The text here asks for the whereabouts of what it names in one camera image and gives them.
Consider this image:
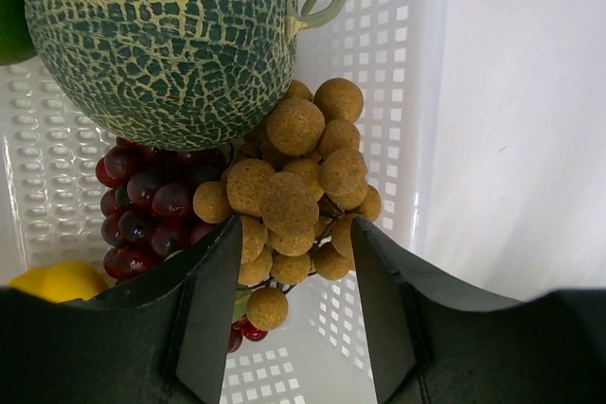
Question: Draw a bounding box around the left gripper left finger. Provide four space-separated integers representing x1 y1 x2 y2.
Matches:
1 218 242 403

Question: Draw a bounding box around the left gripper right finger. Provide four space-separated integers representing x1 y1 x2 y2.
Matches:
351 218 605 403

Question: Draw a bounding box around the brown longan bunch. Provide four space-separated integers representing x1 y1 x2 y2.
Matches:
192 78 382 339

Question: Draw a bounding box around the white plastic food tray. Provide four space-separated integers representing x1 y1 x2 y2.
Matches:
1 0 447 403

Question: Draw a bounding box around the yellow bell pepper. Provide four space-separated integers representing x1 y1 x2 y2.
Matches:
9 260 109 303

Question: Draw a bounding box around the red grape bunch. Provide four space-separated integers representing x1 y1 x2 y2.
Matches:
94 136 270 353

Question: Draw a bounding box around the green broccoli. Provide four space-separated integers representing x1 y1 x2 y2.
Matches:
24 0 347 151

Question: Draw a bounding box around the yellow lemon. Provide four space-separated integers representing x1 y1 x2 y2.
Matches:
1 0 36 66

